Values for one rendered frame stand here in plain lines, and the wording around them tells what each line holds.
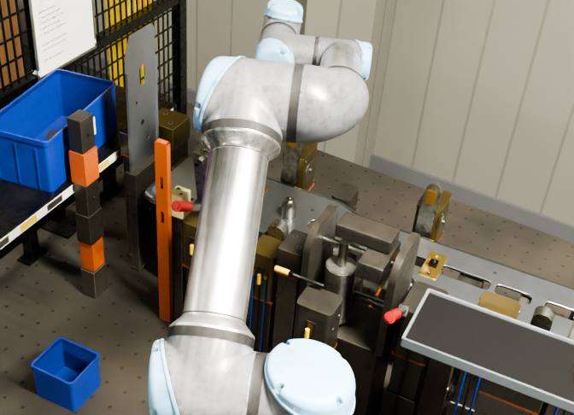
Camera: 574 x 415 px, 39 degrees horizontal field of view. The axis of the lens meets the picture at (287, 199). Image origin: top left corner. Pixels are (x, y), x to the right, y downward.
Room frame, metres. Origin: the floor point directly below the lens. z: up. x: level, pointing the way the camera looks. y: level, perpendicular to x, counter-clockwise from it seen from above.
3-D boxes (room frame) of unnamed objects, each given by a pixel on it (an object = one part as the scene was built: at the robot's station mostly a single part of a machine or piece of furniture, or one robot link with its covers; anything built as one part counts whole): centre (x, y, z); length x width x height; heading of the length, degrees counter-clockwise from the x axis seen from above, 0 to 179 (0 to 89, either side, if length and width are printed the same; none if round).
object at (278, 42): (1.44, 0.03, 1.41); 0.11 x 0.11 x 0.08; 87
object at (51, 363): (1.17, 0.43, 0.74); 0.11 x 0.10 x 0.09; 67
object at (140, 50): (1.63, 0.35, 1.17); 0.12 x 0.01 x 0.34; 157
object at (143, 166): (1.63, 0.35, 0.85); 0.12 x 0.03 x 0.30; 157
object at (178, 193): (1.43, 0.23, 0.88); 0.04 x 0.04 x 0.37; 67
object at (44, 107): (1.60, 0.55, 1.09); 0.30 x 0.17 x 0.13; 164
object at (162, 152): (1.41, 0.26, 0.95); 0.03 x 0.01 x 0.50; 67
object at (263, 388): (0.71, -0.04, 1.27); 0.13 x 0.12 x 0.14; 87
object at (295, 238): (1.22, -0.03, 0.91); 0.07 x 0.05 x 0.42; 157
